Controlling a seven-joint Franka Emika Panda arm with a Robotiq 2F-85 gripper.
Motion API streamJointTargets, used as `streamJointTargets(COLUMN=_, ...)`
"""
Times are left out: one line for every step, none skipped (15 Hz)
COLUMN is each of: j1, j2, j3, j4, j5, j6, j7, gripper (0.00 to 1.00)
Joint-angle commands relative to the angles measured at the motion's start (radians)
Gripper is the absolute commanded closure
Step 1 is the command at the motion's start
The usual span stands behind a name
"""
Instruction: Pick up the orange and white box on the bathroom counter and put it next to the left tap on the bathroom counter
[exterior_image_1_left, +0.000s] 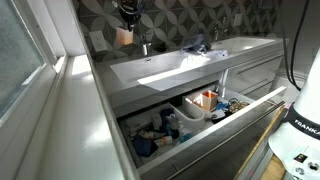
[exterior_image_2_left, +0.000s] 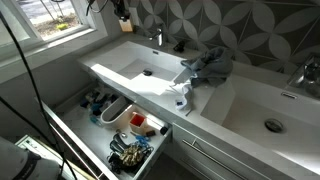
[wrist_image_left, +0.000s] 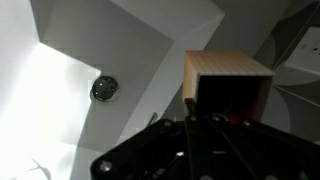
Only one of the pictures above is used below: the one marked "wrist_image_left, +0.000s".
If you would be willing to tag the white rectangular sink basin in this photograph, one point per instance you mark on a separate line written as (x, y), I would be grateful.
(116, 50)

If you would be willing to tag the round black metal knob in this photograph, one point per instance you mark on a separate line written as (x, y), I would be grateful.
(105, 88)

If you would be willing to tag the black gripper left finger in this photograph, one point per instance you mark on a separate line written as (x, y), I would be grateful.
(156, 150)

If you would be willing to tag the small wooden box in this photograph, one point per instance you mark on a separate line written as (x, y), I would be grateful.
(220, 63)

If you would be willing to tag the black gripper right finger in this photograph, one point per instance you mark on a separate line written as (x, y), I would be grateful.
(273, 153)

